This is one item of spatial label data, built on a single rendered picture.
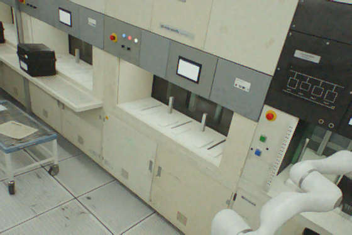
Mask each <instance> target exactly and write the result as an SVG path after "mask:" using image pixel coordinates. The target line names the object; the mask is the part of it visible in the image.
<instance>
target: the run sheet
mask: <svg viewBox="0 0 352 235"><path fill-rule="evenodd" d="M39 130H40V129H36V128H32V127H31V126H27V125H25V124H23V123H20V122H17V121H13V120H10V121H8V122H6V123H4V124H1V125H0V134H1V135H4V136H8V137H10V138H16V139H20V138H24V137H26V136H29V135H31V134H33V133H35V132H37V131H39Z"/></svg>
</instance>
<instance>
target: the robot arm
mask: <svg viewBox="0 0 352 235"><path fill-rule="evenodd" d="M324 175H346V176H347V177H348V178H349V179H350V180H351V181H352V152H351V151H345V150H344V151H338V152H336V153H334V154H333V155H332V156H330V157H327V158H323V159H320V160H306V161H300V162H298V163H296V164H295V165H293V166H292V168H291V169H290V178H291V181H292V182H293V183H295V184H296V186H298V187H299V188H300V189H301V190H303V191H304V192H305V193H298V192H291V191H285V192H281V193H279V194H278V195H276V196H274V197H273V198H271V199H270V200H269V201H268V202H266V203H265V204H264V206H263V207H262V208H261V211H260V226H259V229H258V230H256V231H253V230H252V228H250V226H249V225H247V223H246V222H245V220H243V218H242V217H241V216H240V215H239V214H238V213H237V212H235V211H233V210H231V209H224V210H221V211H219V212H218V213H217V214H216V215H215V216H214V218H213V220H212V226H211V235H275V233H276V232H277V231H278V230H279V229H280V228H281V226H282V225H283V224H285V223H286V222H287V221H289V219H291V218H293V217H295V216H296V215H297V214H299V213H301V212H328V211H330V210H333V209H335V208H337V207H338V206H339V204H340V203H341V201H342V193H341V191H340V189H339V188H338V186H336V185H335V184H334V183H333V182H332V181H330V180H329V179H328V178H326V177H325V176H324Z"/></svg>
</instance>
